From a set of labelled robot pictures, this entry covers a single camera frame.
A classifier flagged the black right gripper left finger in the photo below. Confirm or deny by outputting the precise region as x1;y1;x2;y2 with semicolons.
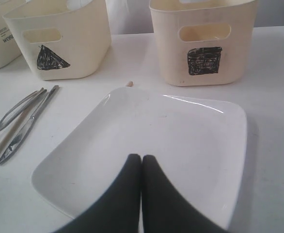
56;154;142;233

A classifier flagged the wooden chopstick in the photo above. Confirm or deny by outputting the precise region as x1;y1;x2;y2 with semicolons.
126;81;133;87
0;107;32;154

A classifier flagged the white square plate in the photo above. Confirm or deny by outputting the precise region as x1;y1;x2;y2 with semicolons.
32;87;247;228

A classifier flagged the wooden chopstick under plate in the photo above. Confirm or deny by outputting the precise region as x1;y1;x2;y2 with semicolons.
126;81;133;87

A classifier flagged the steel fork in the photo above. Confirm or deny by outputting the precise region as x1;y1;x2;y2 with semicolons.
0;88;45;136

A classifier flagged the cream bin with square mark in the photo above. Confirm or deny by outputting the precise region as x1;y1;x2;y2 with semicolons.
149;0;258;86

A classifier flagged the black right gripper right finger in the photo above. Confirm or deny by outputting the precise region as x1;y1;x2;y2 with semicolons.
142;155;227;233

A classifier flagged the steel spoon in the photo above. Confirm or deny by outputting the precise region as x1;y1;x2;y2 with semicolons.
0;89;47;140

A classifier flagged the cream bin with triangle mark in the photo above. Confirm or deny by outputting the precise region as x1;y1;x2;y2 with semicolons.
3;0;111;81

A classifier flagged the steel table knife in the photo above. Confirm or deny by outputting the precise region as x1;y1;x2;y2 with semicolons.
0;85;60;165

